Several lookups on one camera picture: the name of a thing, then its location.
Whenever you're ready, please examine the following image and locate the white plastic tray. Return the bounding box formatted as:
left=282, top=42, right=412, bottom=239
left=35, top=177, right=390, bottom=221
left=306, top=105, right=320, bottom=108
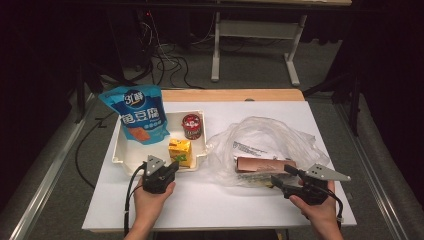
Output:
left=111, top=109, right=209, bottom=177

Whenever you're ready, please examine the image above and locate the white table mat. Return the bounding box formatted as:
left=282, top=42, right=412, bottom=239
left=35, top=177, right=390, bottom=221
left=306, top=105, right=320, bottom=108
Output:
left=81, top=100, right=358, bottom=233

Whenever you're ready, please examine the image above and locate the clear plastic bag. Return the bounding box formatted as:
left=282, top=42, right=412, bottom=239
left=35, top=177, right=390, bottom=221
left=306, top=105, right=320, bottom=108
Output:
left=205, top=115, right=331, bottom=188

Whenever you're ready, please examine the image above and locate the bundle of floor cables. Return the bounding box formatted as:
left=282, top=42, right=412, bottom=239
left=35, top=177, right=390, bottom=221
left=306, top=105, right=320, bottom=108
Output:
left=133, top=9, right=205, bottom=90

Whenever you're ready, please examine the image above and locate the person's left hand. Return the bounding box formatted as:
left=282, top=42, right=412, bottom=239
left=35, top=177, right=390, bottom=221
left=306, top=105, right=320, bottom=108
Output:
left=133, top=181, right=177, bottom=223

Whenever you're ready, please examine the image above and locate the right hand-held gripper cable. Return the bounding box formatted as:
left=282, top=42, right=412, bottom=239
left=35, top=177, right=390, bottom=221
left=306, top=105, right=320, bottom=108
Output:
left=328, top=191, right=345, bottom=231

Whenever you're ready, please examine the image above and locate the brown box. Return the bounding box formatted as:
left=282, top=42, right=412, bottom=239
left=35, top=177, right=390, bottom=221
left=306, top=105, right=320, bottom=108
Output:
left=235, top=156, right=298, bottom=174

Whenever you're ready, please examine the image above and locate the white metal desk frame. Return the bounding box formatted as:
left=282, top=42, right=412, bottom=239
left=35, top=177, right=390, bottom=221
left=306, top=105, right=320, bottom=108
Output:
left=210, top=11, right=308, bottom=88

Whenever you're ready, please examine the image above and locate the person's right hand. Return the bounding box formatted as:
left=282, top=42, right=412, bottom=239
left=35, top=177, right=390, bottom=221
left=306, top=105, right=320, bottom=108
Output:
left=289, top=181, right=338, bottom=223

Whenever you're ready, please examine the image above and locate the hand-held gripper cable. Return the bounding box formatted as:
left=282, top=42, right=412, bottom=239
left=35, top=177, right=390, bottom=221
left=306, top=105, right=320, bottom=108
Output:
left=328, top=191, right=345, bottom=231
left=123, top=162, right=148, bottom=238

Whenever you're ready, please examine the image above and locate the blue snack pouch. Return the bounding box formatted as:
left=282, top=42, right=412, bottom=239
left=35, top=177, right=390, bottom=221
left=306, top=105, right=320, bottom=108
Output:
left=98, top=84, right=171, bottom=146

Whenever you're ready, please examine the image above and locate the aluminium floor rail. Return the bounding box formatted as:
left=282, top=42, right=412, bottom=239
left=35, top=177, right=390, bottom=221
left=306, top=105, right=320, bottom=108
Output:
left=333, top=99, right=414, bottom=240
left=8, top=93, right=98, bottom=240

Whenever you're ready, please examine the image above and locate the black floor cable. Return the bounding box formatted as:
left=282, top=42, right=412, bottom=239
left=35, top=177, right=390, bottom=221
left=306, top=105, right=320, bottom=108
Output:
left=74, top=113, right=116, bottom=189

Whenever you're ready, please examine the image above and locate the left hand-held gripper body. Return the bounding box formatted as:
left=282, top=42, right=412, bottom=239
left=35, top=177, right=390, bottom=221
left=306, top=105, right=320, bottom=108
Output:
left=142, top=154, right=175, bottom=195

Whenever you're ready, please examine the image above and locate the red can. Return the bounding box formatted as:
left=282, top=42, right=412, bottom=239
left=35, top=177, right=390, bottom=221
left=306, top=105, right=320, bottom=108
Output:
left=181, top=113, right=203, bottom=140

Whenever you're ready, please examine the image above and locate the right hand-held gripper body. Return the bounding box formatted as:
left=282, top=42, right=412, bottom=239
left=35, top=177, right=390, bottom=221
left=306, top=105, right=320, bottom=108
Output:
left=283, top=163, right=352, bottom=206

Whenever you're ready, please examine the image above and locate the black metal stand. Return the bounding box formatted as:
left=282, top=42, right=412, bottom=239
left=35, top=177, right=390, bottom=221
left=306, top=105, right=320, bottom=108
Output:
left=74, top=59, right=105, bottom=124
left=301, top=71, right=364, bottom=136

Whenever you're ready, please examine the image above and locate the yellow drink carton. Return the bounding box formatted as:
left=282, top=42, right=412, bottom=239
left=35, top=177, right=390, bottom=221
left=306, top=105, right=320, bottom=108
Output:
left=167, top=138, right=193, bottom=169

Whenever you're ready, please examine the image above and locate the left hand-held gripper cable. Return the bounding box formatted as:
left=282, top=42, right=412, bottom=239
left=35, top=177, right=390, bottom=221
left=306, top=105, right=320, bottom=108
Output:
left=123, top=162, right=148, bottom=238

